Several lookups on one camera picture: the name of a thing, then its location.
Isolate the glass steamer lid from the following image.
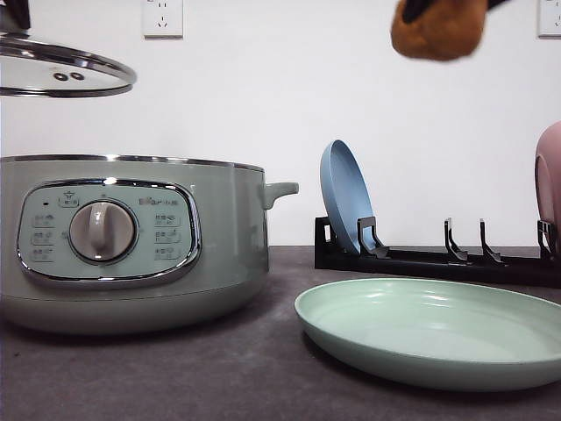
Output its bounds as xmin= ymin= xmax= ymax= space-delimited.
xmin=0 ymin=10 xmax=137 ymax=97

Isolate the right white wall socket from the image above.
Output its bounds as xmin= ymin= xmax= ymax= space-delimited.
xmin=533 ymin=0 xmax=561 ymax=42

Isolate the blue plate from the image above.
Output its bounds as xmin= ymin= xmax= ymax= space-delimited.
xmin=320 ymin=139 xmax=375 ymax=254

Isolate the green plate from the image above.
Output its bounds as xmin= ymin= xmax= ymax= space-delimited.
xmin=295 ymin=278 xmax=561 ymax=392

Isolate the white wall socket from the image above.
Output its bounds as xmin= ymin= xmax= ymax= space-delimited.
xmin=140 ymin=0 xmax=188 ymax=43
xmin=533 ymin=0 xmax=561 ymax=42

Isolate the left white wall socket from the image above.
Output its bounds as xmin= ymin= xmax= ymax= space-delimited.
xmin=140 ymin=0 xmax=188 ymax=43

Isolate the black dish rack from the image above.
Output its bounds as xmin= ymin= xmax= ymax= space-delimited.
xmin=315 ymin=217 xmax=561 ymax=289

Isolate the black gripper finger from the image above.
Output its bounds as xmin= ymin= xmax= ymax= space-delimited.
xmin=402 ymin=0 xmax=436 ymax=23
xmin=5 ymin=0 xmax=31 ymax=29
xmin=487 ymin=0 xmax=506 ymax=10

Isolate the green electric steamer pot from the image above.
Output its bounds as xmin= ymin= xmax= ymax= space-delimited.
xmin=1 ymin=154 xmax=300 ymax=332

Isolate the brown potato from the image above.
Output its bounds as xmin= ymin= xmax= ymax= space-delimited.
xmin=391 ymin=0 xmax=489 ymax=61

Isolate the pink plate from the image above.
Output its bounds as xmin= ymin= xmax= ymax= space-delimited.
xmin=535 ymin=120 xmax=561 ymax=259

